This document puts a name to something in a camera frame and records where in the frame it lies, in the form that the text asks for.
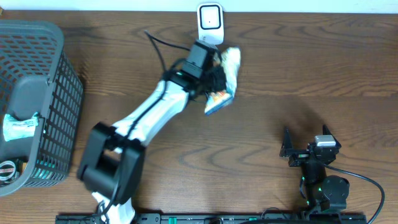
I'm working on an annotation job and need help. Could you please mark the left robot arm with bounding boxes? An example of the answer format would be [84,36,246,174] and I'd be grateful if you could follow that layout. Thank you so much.
[77,40,221,223]

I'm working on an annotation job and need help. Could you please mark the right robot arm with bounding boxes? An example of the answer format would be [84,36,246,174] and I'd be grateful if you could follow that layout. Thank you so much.
[279,125,349,220]

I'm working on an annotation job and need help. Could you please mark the green round-logo box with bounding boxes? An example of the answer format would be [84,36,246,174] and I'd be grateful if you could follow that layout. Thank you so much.
[1,159,20,184]

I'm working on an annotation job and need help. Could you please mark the large yellow snack bag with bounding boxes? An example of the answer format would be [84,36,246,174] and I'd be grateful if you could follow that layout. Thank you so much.
[205,47,241,115]

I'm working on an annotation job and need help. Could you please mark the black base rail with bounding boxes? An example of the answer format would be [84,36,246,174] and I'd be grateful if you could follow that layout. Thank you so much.
[55,212,368,224]

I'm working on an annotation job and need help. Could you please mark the white barcode scanner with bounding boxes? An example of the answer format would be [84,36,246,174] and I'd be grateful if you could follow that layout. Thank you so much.
[197,2,224,45]

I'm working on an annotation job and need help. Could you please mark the grey plastic mesh basket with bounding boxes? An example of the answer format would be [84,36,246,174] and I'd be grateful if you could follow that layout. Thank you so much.
[1,20,84,196]

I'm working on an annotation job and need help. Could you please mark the teal long snack packet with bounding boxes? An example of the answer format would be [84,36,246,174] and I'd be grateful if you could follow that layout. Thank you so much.
[2,113,39,142]

